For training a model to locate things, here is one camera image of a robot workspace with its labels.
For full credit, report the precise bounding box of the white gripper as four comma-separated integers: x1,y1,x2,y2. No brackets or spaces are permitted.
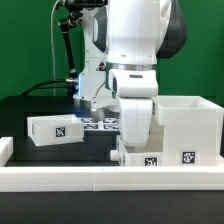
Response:
108,69,158,146

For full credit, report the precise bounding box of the white drawer with knob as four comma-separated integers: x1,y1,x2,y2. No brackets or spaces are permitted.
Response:
110,136,163,167

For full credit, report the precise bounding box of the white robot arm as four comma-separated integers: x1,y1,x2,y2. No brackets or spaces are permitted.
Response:
79,0,187,146

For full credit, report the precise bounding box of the white drawer cabinet box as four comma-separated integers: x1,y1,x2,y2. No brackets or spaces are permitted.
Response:
153,96,224,166

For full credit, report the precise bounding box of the fiducial marker sheet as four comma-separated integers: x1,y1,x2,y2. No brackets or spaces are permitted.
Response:
81,118,119,131

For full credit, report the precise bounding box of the white L-shaped barrier fence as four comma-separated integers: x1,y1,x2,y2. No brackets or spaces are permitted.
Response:
0,137,224,192

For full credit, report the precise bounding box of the black base cable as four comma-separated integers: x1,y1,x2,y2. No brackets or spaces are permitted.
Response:
20,78,80,97

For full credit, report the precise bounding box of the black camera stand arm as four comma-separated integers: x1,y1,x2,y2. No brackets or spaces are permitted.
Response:
55,0,110,85

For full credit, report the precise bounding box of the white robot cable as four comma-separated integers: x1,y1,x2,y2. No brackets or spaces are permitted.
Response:
49,0,68,88

